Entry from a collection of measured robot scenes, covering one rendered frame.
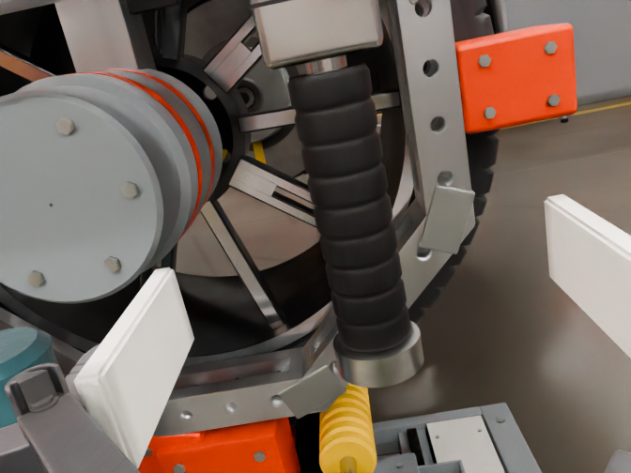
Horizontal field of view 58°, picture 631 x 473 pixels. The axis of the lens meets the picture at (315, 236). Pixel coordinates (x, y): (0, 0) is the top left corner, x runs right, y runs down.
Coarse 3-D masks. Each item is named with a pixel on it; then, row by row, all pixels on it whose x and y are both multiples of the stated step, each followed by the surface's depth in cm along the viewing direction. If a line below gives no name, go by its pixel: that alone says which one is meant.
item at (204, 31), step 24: (216, 0) 92; (240, 0) 92; (192, 24) 93; (216, 24) 93; (240, 24) 93; (192, 48) 94; (216, 48) 94; (264, 72) 91; (288, 72) 95; (216, 96) 92; (264, 96) 92; (288, 96) 92; (264, 144) 99; (288, 144) 99; (288, 168) 101
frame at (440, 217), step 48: (432, 0) 43; (432, 48) 44; (432, 96) 45; (432, 144) 46; (432, 192) 47; (432, 240) 48; (192, 384) 58; (240, 384) 54; (288, 384) 53; (336, 384) 53; (192, 432) 55
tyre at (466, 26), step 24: (456, 0) 50; (480, 0) 51; (456, 24) 51; (480, 24) 51; (480, 144) 54; (480, 168) 55; (480, 192) 56; (456, 264) 59; (432, 288) 59; (408, 312) 60
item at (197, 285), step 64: (384, 0) 50; (0, 64) 54; (192, 64) 54; (256, 64) 55; (384, 64) 64; (256, 128) 56; (384, 128) 72; (256, 192) 58; (320, 256) 75; (64, 320) 62; (192, 320) 70; (256, 320) 67; (320, 320) 60
